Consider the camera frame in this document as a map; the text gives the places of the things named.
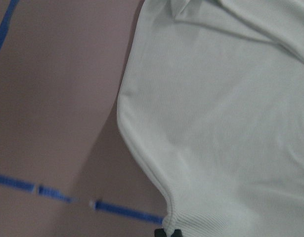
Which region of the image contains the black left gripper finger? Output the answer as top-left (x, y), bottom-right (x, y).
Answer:
top-left (154, 228), bottom-right (182, 237)

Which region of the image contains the sage green long-sleeve shirt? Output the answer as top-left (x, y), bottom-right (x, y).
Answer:
top-left (117, 0), bottom-right (304, 237)

